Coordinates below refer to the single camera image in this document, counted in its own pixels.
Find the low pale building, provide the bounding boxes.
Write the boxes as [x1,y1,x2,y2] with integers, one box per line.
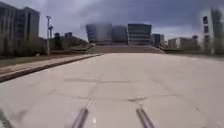
[167,34,200,51]

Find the lamp pole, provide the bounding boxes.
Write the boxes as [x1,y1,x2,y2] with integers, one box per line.
[45,15,54,57]

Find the tall grey building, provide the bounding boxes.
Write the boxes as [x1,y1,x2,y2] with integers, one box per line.
[0,1,41,56]

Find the grey kerb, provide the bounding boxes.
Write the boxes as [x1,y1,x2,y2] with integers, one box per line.
[0,53,104,83]

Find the dark glass building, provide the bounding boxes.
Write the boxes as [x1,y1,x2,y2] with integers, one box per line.
[85,22,153,46]

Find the white building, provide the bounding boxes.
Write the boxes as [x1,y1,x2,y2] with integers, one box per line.
[199,6,224,55]

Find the low dark building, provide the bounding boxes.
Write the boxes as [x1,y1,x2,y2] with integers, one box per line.
[51,31,89,51]

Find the robot's own part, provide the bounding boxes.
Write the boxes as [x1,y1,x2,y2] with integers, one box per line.
[70,107,90,128]
[135,107,156,128]

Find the reddish paved strip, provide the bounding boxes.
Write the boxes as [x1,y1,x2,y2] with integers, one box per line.
[0,53,98,76]

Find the wide grey stairs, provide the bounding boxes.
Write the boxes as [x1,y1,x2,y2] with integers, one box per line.
[84,44,165,55]

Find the pale concrete slab pavement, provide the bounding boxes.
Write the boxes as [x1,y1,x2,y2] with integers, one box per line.
[0,52,224,128]

